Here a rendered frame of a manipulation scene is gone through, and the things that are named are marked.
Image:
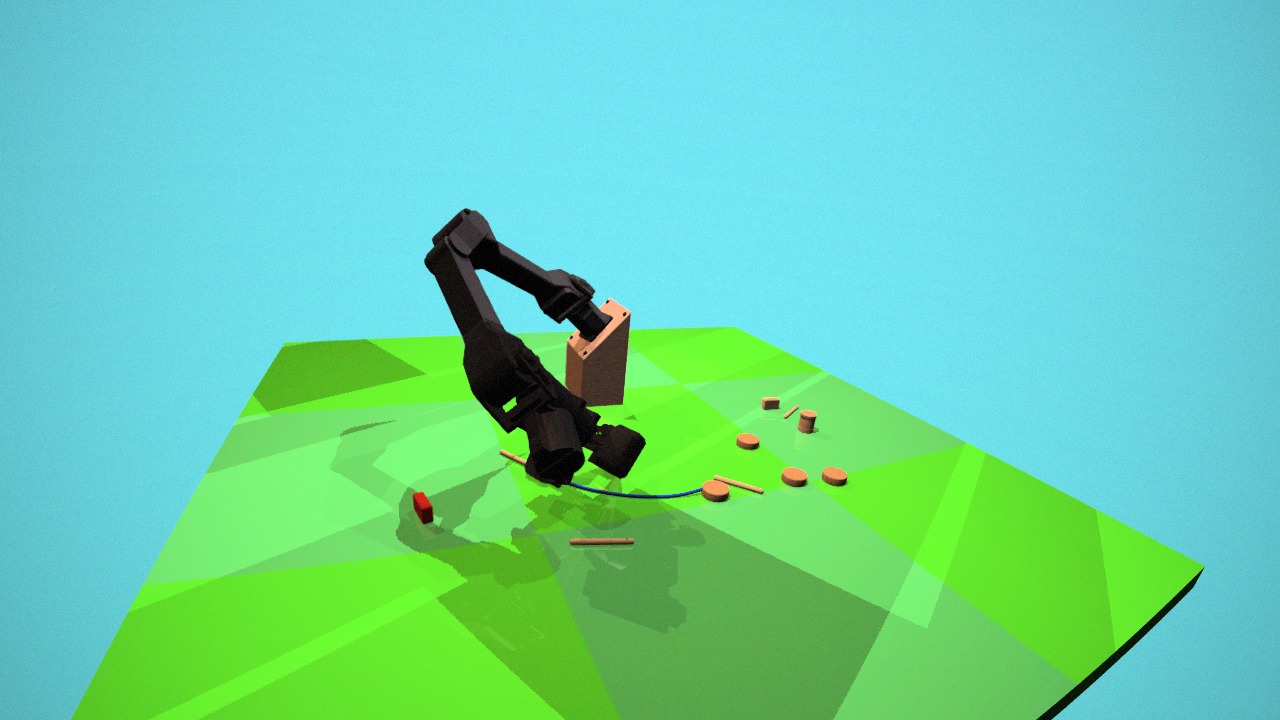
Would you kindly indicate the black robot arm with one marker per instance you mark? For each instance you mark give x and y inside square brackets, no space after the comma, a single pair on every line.
[498,365]

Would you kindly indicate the red block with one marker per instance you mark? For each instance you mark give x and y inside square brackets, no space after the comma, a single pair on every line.
[423,507]

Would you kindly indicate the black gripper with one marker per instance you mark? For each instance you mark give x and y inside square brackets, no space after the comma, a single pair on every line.
[615,450]

